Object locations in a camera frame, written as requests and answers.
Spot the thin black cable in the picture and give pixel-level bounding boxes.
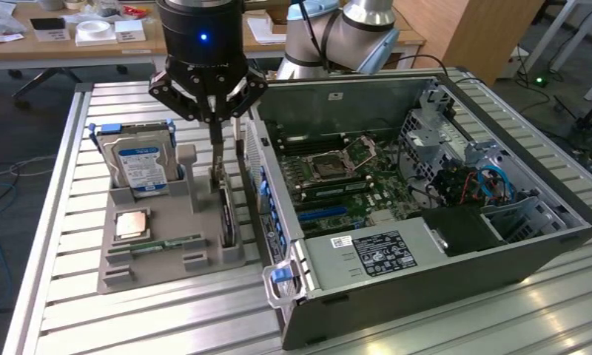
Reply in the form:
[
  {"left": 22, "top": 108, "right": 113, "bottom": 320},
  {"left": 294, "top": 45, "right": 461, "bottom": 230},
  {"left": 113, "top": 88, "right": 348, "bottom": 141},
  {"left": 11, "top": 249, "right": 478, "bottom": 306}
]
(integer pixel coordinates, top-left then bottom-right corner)
[{"left": 381, "top": 54, "right": 449, "bottom": 75}]

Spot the clear plastic bag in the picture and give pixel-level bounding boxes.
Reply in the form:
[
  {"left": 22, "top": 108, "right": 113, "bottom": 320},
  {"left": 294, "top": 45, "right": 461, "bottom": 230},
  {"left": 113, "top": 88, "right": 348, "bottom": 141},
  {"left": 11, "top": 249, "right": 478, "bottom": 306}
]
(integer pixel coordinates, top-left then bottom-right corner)
[{"left": 0, "top": 0, "right": 30, "bottom": 35}]

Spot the blue SATA wire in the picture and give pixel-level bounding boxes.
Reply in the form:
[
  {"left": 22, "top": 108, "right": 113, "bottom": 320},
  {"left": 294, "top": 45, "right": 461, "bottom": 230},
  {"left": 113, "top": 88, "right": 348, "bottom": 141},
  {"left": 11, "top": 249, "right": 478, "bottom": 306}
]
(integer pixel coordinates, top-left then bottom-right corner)
[{"left": 476, "top": 165, "right": 518, "bottom": 206}]

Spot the black wire bundle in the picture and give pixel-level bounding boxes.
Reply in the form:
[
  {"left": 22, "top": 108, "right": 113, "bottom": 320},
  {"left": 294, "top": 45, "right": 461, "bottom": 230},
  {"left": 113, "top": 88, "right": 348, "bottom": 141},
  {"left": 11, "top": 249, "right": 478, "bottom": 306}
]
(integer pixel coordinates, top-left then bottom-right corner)
[{"left": 426, "top": 166, "right": 474, "bottom": 208}]

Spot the green motherboard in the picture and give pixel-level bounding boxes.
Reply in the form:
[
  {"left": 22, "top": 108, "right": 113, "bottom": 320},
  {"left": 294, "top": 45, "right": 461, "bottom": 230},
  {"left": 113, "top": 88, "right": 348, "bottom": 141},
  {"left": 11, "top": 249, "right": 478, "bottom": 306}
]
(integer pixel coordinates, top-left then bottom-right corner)
[{"left": 270, "top": 124, "right": 428, "bottom": 240}]

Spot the flat white box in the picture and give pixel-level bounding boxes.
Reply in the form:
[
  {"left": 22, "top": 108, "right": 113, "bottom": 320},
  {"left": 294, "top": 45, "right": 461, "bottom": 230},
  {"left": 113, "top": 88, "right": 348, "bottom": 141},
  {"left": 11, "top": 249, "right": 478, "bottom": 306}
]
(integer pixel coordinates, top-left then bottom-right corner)
[{"left": 73, "top": 29, "right": 118, "bottom": 48}]

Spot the office chair base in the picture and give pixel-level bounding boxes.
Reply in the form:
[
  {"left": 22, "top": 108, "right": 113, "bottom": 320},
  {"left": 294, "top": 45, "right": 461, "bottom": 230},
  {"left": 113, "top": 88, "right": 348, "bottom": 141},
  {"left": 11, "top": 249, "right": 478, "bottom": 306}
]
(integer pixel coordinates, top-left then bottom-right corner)
[{"left": 9, "top": 65, "right": 129, "bottom": 109}]

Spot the black open PC case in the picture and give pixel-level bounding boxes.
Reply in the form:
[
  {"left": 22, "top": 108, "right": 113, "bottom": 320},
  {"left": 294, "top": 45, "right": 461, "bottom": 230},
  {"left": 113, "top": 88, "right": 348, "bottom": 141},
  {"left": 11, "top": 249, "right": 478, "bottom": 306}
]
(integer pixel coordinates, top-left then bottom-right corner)
[{"left": 233, "top": 72, "right": 592, "bottom": 352}]

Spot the green RAM stick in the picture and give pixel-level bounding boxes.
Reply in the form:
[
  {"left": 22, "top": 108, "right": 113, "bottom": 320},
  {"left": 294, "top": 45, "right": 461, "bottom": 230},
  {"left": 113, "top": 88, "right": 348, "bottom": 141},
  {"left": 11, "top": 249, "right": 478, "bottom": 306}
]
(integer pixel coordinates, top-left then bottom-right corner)
[
  {"left": 105, "top": 236, "right": 206, "bottom": 254},
  {"left": 302, "top": 180, "right": 372, "bottom": 200}
]

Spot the green graphics card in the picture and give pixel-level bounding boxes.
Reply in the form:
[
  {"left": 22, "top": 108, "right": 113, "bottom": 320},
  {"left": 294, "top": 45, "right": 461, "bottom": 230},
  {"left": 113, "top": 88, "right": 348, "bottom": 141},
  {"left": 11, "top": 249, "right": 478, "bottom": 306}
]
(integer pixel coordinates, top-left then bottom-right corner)
[{"left": 214, "top": 155, "right": 242, "bottom": 254}]

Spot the white paper stack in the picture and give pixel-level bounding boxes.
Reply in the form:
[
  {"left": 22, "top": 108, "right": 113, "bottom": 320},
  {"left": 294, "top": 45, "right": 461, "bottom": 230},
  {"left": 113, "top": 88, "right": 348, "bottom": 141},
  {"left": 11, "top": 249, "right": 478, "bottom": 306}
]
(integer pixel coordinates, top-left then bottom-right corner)
[{"left": 245, "top": 16, "right": 290, "bottom": 46}]

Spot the white regulatory label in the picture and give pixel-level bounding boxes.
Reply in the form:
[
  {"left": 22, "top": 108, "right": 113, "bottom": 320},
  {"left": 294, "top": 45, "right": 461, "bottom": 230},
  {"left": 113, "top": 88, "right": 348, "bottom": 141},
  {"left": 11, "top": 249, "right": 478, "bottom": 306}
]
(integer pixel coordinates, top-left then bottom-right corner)
[{"left": 258, "top": 214, "right": 282, "bottom": 263}]

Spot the clear plastic case handle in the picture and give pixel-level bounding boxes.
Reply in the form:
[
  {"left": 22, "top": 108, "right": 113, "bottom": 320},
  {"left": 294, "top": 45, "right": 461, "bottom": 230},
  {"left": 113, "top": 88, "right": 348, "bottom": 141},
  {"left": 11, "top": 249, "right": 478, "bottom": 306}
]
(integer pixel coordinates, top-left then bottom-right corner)
[{"left": 259, "top": 258, "right": 308, "bottom": 308}]

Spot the grey power supply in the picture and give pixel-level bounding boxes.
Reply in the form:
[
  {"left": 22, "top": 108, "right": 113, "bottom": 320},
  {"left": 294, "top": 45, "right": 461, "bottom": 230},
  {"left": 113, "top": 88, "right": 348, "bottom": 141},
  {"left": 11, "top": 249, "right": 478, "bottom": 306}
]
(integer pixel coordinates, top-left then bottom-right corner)
[{"left": 293, "top": 216, "right": 457, "bottom": 293}]

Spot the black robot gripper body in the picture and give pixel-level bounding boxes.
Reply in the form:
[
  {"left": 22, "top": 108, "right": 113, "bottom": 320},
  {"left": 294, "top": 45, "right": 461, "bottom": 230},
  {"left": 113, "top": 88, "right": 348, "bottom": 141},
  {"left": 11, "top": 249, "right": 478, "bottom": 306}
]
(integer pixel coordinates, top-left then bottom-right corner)
[{"left": 155, "top": 0, "right": 250, "bottom": 122}]

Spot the white box with black lid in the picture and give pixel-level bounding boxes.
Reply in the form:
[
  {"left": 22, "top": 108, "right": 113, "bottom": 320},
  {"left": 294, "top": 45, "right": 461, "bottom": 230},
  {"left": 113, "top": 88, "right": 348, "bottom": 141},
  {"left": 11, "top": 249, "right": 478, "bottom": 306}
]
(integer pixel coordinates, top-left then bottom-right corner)
[{"left": 30, "top": 17, "right": 70, "bottom": 42}]

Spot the grey parts rack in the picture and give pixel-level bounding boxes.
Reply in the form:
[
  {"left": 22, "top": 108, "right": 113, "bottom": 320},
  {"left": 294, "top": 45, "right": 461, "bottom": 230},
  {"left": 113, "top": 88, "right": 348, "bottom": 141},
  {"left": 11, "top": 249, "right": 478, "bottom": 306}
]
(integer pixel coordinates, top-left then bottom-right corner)
[{"left": 93, "top": 143, "right": 246, "bottom": 296}]

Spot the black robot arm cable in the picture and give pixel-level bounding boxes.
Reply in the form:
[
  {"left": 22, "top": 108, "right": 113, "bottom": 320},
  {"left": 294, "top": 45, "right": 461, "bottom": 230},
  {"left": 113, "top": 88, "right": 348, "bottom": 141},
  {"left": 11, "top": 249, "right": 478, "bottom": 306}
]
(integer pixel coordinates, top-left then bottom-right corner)
[{"left": 297, "top": 0, "right": 340, "bottom": 73}]

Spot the CPU socket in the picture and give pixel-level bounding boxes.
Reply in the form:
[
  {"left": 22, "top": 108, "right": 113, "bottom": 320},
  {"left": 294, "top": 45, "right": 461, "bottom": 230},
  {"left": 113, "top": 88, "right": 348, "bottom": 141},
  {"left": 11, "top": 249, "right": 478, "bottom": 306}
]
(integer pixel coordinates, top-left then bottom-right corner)
[{"left": 306, "top": 149, "right": 358, "bottom": 183}]

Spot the metal disk bay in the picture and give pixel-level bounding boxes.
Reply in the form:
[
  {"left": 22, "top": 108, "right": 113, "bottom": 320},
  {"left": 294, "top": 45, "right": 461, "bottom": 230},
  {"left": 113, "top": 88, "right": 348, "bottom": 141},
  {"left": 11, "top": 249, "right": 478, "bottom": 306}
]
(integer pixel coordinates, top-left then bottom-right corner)
[{"left": 480, "top": 195, "right": 568, "bottom": 243}]

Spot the hard disk with blue carrier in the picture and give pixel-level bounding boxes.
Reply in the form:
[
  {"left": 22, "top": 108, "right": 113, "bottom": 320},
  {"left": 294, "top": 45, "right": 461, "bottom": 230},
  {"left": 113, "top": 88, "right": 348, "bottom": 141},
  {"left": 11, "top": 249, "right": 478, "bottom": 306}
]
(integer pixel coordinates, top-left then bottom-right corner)
[{"left": 89, "top": 118, "right": 183, "bottom": 196}]

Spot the wooden cabinet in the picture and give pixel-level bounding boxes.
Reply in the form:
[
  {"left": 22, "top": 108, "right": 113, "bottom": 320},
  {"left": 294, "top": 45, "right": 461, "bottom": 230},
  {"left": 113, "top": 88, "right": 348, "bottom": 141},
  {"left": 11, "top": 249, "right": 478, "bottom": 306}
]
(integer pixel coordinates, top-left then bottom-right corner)
[{"left": 392, "top": 0, "right": 546, "bottom": 87}]

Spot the metal socket cover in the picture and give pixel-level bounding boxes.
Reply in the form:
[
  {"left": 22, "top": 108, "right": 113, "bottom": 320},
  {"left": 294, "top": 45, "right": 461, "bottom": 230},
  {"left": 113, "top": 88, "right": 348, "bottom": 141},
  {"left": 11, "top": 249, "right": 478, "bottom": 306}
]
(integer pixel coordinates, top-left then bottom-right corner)
[{"left": 342, "top": 135, "right": 381, "bottom": 163}]

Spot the CPU chip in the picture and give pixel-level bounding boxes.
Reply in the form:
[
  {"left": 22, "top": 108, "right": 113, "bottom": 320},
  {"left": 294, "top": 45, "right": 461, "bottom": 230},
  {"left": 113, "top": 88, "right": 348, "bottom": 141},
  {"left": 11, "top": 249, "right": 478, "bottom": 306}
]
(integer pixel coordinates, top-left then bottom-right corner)
[{"left": 113, "top": 209, "right": 154, "bottom": 240}]

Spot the metal drive cage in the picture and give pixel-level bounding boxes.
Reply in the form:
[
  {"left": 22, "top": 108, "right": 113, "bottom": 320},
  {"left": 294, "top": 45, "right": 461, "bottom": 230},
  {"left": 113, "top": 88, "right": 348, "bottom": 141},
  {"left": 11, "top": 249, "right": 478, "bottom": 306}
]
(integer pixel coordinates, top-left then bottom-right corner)
[{"left": 398, "top": 106, "right": 474, "bottom": 178}]

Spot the white tape roll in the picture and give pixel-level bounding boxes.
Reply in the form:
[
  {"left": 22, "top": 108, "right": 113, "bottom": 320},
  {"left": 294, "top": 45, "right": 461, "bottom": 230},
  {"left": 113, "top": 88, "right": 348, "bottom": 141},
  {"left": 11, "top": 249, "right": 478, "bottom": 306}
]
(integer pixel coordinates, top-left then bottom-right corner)
[{"left": 77, "top": 20, "right": 110, "bottom": 38}]

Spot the plain white box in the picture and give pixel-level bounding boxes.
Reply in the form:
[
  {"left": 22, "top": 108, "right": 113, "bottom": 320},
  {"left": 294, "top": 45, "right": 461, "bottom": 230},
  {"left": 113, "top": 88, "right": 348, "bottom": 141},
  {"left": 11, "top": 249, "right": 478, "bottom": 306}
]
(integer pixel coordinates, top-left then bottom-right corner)
[{"left": 113, "top": 19, "right": 146, "bottom": 44}]

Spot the blue expansion slot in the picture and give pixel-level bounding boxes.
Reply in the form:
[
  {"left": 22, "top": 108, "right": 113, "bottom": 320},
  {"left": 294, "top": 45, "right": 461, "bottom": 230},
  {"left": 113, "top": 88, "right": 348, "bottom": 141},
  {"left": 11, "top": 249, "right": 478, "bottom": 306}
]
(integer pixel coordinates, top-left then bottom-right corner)
[{"left": 297, "top": 206, "right": 350, "bottom": 223}]

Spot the white table frame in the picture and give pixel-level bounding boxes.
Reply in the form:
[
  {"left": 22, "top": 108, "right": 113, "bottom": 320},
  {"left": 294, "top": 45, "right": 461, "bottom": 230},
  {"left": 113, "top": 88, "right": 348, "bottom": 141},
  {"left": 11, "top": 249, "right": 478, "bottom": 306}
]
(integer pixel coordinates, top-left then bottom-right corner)
[{"left": 520, "top": 0, "right": 592, "bottom": 101}]

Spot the brown cardboard box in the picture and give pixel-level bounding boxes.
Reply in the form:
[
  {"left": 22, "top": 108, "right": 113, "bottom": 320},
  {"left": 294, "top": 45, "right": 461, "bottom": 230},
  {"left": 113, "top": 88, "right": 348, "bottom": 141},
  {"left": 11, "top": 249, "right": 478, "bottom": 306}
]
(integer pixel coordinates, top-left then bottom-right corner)
[{"left": 263, "top": 0, "right": 290, "bottom": 26}]

